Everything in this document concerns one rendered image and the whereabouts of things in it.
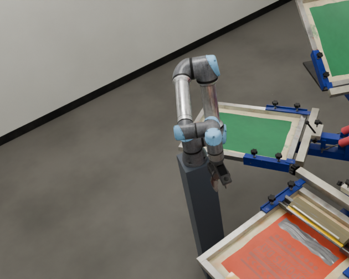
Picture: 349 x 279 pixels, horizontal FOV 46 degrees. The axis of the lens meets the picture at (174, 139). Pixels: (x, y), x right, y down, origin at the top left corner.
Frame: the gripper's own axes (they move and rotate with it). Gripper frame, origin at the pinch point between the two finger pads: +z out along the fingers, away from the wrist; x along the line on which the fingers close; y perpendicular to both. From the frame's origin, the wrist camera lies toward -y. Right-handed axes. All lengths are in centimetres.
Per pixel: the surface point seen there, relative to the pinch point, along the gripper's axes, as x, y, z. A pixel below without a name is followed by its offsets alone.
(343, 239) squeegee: -49, -32, 31
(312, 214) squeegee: -45, -12, 31
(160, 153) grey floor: -2, 199, 137
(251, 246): -9.2, -9.8, 40.7
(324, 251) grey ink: -42, -29, 40
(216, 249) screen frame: 9.3, -6.2, 37.1
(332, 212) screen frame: -58, -11, 37
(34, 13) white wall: 79, 343, 3
